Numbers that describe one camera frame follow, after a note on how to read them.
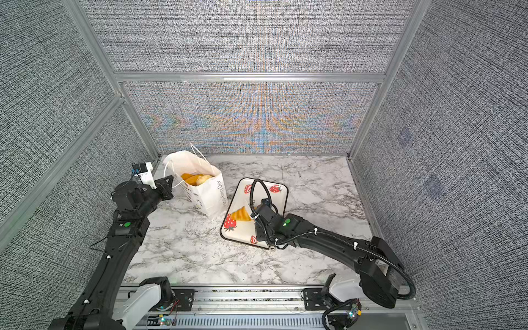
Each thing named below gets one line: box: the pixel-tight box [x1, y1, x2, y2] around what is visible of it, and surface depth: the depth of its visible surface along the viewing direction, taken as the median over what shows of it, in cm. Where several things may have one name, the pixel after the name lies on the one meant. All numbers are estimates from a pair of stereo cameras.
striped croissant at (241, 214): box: [230, 205, 253, 221], surface depth 94 cm
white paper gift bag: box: [162, 143, 229, 219], surface depth 84 cm
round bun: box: [195, 174, 214, 186], surface depth 87 cm
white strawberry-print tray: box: [220, 177, 289, 249], surface depth 94 cm
